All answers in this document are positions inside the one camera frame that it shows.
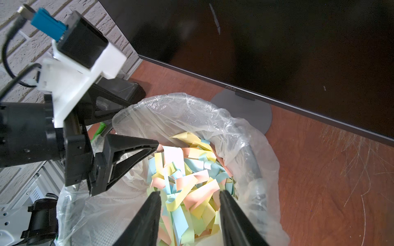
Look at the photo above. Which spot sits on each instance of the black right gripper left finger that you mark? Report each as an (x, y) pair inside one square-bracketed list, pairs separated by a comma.
[(143, 229)]

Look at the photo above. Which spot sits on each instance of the black flat monitor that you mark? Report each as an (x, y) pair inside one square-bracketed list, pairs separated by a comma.
[(332, 61)]

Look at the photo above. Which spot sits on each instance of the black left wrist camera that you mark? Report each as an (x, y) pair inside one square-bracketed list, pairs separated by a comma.
[(81, 54)]

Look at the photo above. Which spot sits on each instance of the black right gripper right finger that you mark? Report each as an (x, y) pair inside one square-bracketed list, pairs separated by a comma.
[(236, 228)]

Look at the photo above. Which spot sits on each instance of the clear plastic bin liner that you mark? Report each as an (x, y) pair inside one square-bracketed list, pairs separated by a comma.
[(100, 220)]

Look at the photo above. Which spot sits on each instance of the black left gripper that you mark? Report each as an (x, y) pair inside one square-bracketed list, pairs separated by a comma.
[(70, 143)]

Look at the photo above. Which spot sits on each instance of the pile of discarded sticky notes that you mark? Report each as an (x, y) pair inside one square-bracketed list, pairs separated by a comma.
[(190, 180)]

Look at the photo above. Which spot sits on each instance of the grey round monitor stand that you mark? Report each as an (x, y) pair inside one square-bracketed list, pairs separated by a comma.
[(256, 112)]

